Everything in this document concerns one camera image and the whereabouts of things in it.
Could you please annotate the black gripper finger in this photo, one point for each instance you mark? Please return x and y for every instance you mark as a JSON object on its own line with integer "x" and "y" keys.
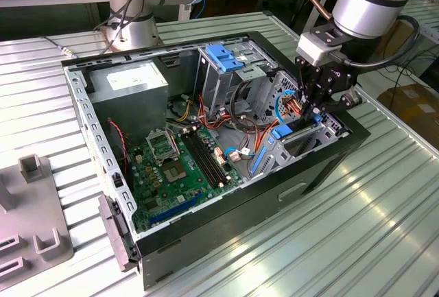
{"x": 343, "y": 102}
{"x": 308, "y": 81}

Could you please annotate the hard disk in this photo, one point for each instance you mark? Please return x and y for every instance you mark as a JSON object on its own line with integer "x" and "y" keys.
{"x": 282, "y": 131}

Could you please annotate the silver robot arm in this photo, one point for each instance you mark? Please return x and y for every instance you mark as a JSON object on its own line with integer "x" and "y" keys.
{"x": 370, "y": 2}

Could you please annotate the grey metal disk bay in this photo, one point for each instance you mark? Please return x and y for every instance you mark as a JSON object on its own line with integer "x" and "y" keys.
{"x": 302, "y": 136}

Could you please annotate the large brown cardboard box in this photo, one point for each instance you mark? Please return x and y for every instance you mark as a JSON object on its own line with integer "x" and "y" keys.
{"x": 411, "y": 105}

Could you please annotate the black tripod stand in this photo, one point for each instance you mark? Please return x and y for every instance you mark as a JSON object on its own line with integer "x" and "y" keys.
{"x": 297, "y": 12}

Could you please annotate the blue plastic drive latch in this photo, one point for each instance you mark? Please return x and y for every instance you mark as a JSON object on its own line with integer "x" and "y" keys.
{"x": 224, "y": 58}

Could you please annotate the grey metal drive cage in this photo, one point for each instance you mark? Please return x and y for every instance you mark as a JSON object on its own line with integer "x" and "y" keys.
{"x": 219, "y": 88}

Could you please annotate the metal slat side table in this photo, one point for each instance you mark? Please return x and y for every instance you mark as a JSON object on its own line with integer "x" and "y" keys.
{"x": 428, "y": 19}

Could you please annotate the black RAM slot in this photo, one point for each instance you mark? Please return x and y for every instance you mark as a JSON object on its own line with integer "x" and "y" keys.
{"x": 204, "y": 160}
{"x": 212, "y": 157}
{"x": 208, "y": 158}
{"x": 200, "y": 160}

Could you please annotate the black open PC case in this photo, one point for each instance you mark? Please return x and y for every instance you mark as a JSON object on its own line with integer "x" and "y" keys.
{"x": 240, "y": 214}

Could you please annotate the green motherboard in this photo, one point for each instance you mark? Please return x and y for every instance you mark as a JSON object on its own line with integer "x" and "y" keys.
{"x": 178, "y": 194}

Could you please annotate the grey power supply unit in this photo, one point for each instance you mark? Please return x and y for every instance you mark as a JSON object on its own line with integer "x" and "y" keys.
{"x": 130, "y": 105}

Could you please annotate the blue expansion slot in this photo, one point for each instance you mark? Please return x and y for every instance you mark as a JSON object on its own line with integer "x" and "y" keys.
{"x": 175, "y": 209}

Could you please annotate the grey plastic panel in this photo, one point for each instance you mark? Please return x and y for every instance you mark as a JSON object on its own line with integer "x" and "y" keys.
{"x": 115, "y": 235}

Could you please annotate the grey parts rack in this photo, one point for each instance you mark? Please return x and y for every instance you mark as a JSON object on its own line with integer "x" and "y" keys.
{"x": 34, "y": 208}

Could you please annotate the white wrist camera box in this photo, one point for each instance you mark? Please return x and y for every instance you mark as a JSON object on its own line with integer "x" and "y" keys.
{"x": 313, "y": 48}

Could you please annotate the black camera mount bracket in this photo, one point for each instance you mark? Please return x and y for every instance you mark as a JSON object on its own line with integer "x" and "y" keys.
{"x": 326, "y": 31}

